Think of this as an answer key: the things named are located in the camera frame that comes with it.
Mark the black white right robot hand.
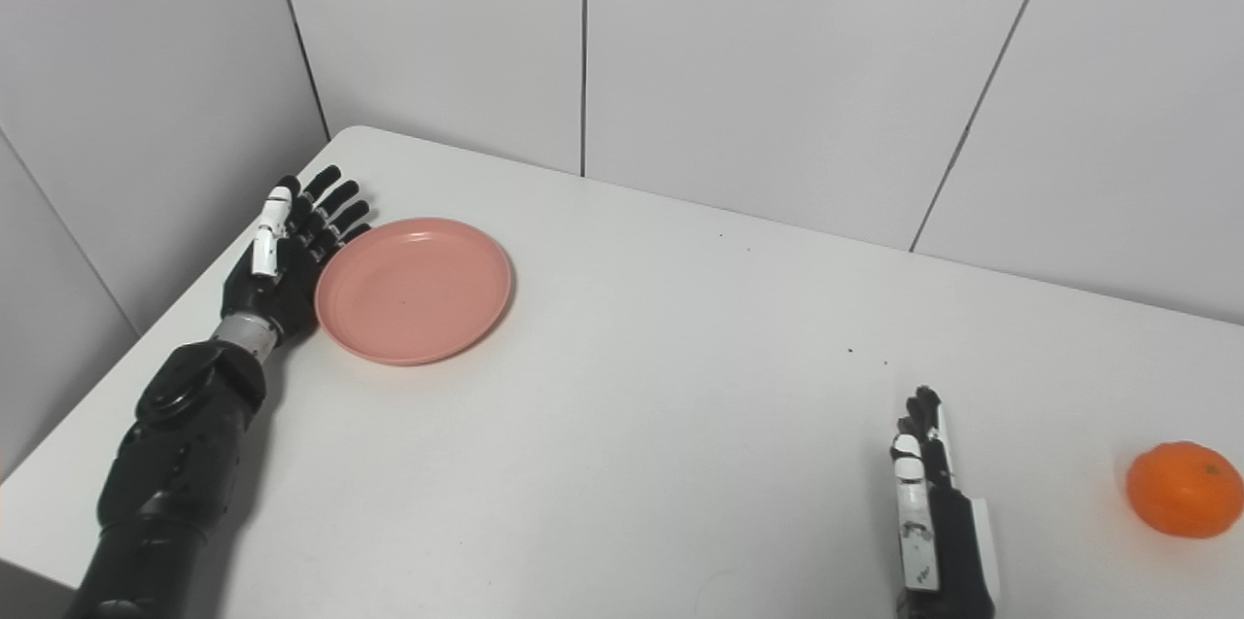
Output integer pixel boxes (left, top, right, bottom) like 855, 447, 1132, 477
889, 386, 1002, 619

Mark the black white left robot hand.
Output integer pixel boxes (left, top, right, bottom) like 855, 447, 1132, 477
220, 164, 373, 343

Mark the pink round plate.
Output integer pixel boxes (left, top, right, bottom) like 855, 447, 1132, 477
314, 217, 514, 367

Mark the orange mandarin fruit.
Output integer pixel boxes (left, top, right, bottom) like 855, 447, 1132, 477
1126, 441, 1244, 539

